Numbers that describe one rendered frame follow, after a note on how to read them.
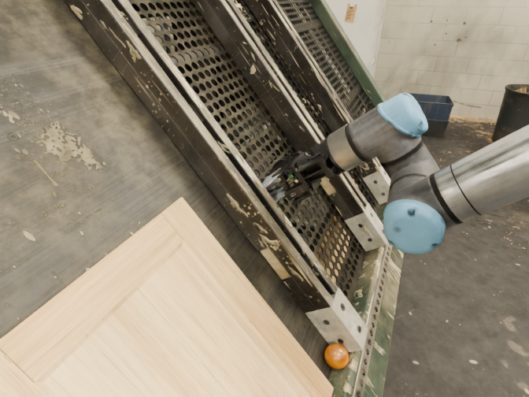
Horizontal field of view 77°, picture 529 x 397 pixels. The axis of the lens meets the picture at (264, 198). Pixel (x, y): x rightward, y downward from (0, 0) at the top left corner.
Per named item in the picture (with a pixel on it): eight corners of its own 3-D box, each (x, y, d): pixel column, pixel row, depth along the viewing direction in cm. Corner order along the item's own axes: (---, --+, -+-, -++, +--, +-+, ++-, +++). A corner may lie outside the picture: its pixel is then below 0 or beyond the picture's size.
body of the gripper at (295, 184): (268, 176, 64) (317, 146, 57) (283, 159, 71) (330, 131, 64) (290, 207, 66) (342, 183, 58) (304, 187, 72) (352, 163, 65)
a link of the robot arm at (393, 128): (432, 142, 50) (403, 94, 48) (368, 173, 57) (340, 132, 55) (433, 124, 56) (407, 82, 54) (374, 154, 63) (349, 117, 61)
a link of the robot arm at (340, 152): (349, 118, 61) (373, 154, 63) (329, 131, 64) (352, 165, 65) (340, 131, 55) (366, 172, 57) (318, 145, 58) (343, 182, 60)
